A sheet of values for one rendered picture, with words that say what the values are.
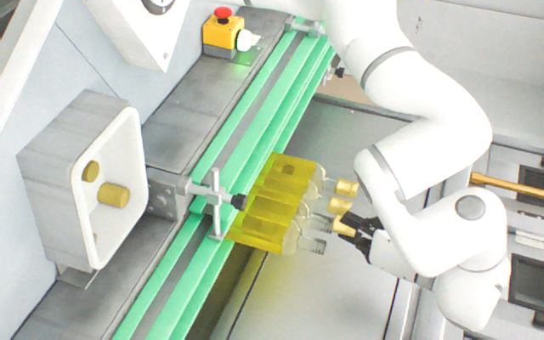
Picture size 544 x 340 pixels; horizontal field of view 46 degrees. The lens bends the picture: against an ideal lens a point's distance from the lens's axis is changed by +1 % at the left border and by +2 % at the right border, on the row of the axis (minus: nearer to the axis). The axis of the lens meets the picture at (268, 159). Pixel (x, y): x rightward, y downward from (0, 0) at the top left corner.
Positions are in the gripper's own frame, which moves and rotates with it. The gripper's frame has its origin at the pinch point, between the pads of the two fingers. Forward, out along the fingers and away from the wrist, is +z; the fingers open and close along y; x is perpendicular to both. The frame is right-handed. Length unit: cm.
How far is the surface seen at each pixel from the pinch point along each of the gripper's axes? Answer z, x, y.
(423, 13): 178, -552, -261
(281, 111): 27.9, -17.2, 4.8
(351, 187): 5.4, -9.8, 0.0
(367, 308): -8.4, 5.2, -13.7
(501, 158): -14, -61, -19
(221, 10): 45, -18, 24
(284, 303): 5.6, 13.9, -13.6
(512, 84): 66, -571, -321
